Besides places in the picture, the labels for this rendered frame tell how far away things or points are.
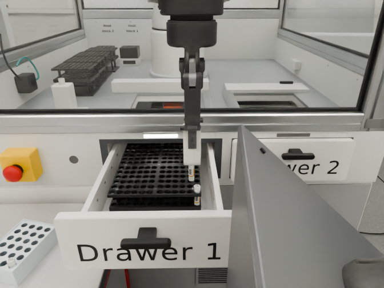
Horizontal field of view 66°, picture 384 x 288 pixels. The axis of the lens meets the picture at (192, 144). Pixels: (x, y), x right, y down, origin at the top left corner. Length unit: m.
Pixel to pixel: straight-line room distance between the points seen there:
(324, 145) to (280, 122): 0.12
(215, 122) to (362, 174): 0.41
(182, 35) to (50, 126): 0.43
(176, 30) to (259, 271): 0.34
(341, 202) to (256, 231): 0.69
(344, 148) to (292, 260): 0.57
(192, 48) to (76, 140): 0.42
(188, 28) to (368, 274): 0.35
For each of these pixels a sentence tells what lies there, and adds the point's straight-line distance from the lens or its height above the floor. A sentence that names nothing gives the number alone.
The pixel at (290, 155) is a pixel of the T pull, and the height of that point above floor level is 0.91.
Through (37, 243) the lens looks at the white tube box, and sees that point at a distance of 0.69.
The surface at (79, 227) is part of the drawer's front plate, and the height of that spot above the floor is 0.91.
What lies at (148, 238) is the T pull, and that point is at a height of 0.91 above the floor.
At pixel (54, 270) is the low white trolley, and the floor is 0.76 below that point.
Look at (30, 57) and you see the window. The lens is 0.75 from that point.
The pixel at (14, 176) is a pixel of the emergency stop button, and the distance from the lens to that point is 0.77.
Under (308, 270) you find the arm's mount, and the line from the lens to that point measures 0.26.
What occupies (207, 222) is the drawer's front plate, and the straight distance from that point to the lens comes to 0.48.
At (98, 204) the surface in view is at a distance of 0.63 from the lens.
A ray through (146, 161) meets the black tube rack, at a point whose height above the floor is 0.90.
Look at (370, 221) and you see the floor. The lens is 2.17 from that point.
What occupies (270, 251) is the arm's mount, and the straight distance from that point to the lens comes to 0.22.
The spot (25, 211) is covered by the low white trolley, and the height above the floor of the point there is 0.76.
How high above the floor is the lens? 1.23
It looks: 26 degrees down
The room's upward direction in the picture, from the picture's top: straight up
